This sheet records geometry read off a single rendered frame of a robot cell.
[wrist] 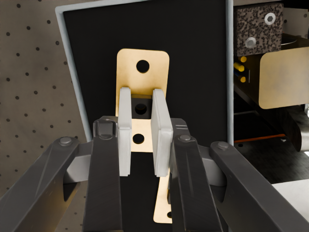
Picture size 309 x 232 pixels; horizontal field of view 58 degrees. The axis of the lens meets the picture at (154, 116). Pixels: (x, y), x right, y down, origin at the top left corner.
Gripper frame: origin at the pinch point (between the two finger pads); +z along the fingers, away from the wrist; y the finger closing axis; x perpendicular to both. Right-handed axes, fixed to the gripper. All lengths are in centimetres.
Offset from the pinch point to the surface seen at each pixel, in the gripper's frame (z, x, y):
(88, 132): 6.8, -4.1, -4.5
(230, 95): 6.9, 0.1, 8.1
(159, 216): 7.2, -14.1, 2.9
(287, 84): 15.5, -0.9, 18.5
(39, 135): 53, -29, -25
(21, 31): 53, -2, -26
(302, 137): 13.1, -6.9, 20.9
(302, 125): 14.5, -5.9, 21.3
